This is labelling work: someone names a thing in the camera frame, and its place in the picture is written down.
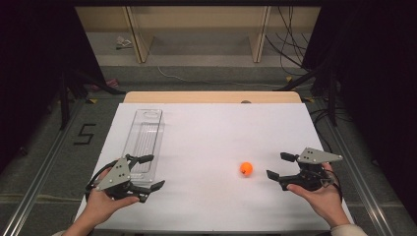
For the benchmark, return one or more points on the person's right hand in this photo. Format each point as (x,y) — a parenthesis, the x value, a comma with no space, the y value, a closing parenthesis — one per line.
(324,201)

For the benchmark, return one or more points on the yellow tape piece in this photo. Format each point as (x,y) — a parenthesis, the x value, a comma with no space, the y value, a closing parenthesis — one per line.
(308,99)

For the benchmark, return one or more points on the black curtain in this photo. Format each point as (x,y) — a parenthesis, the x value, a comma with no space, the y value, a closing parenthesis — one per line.
(29,65)
(377,82)

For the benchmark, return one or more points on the beige wooden cabinet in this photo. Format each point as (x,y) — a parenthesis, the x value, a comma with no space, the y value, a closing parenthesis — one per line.
(196,18)

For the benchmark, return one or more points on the metal floor rail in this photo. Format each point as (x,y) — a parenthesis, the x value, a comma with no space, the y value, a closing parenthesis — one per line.
(365,196)
(32,190)

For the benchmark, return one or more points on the clear plastic container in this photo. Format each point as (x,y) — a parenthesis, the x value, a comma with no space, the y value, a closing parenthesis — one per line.
(144,137)

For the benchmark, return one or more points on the orange ball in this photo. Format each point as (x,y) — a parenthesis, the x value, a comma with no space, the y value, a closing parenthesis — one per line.
(246,168)

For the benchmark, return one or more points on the black metal stand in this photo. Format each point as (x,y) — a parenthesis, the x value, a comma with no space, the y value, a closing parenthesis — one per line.
(332,98)
(64,105)

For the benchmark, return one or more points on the crumpled white paper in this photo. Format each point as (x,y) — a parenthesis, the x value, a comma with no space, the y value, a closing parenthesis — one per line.
(123,42)

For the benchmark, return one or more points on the person's left hand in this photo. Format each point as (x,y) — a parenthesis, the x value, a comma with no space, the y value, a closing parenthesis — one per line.
(98,206)

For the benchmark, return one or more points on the pink cloth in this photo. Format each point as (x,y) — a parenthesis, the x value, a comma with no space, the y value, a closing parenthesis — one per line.
(111,82)

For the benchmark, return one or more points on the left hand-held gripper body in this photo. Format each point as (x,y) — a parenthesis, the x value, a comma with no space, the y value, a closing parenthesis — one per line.
(114,175)

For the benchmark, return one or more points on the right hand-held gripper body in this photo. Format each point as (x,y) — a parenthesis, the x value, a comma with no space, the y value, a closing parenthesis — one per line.
(314,157)

